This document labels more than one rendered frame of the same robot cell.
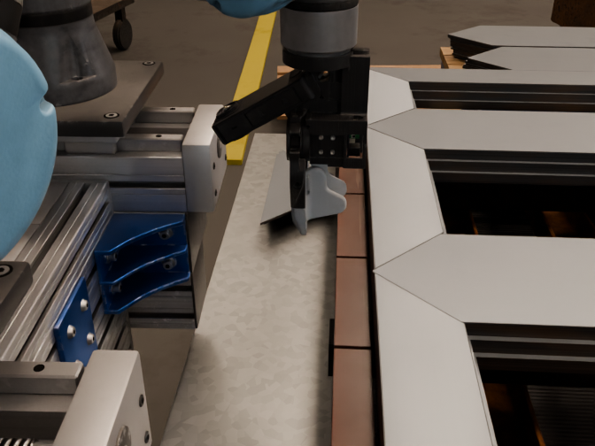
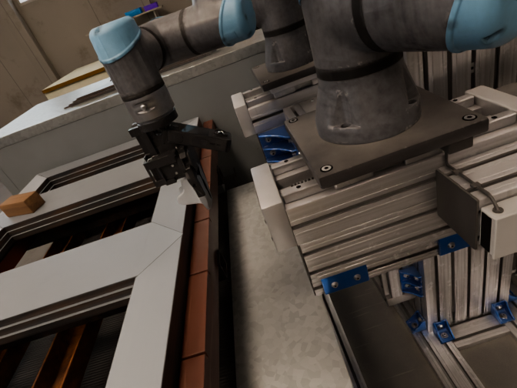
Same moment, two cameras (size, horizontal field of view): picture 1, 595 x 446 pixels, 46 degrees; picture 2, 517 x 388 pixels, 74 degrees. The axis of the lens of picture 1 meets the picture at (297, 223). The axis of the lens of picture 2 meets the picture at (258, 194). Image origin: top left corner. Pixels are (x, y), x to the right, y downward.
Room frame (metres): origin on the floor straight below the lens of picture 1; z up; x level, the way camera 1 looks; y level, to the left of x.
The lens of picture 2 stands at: (1.29, 0.11, 1.27)
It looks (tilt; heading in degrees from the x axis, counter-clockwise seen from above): 32 degrees down; 182
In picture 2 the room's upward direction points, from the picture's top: 21 degrees counter-clockwise
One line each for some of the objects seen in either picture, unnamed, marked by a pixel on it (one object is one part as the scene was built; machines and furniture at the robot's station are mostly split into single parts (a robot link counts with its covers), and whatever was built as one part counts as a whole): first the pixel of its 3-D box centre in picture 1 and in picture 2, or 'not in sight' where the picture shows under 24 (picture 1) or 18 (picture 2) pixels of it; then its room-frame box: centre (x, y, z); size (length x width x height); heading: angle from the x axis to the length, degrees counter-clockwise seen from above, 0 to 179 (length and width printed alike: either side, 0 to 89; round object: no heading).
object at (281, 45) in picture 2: not in sight; (288, 43); (0.32, 0.31, 1.09); 0.15 x 0.15 x 0.10
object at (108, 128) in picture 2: not in sight; (176, 199); (-0.17, -0.31, 0.51); 1.30 x 0.04 x 1.01; 86
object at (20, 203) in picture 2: not in sight; (21, 204); (0.20, -0.66, 0.89); 0.12 x 0.06 x 0.05; 69
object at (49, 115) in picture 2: not in sight; (134, 81); (-0.45, -0.29, 1.03); 1.30 x 0.60 x 0.04; 86
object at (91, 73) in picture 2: not in sight; (109, 81); (-6.32, -2.11, 0.37); 1.99 x 1.66 x 0.75; 178
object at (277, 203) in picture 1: (302, 183); not in sight; (1.23, -0.01, 0.70); 0.39 x 0.12 x 0.04; 176
